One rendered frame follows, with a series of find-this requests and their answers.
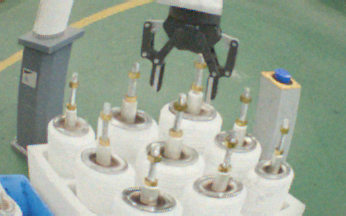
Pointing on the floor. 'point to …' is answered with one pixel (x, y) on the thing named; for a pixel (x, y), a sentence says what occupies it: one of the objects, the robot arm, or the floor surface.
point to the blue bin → (24, 195)
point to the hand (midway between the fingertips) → (183, 86)
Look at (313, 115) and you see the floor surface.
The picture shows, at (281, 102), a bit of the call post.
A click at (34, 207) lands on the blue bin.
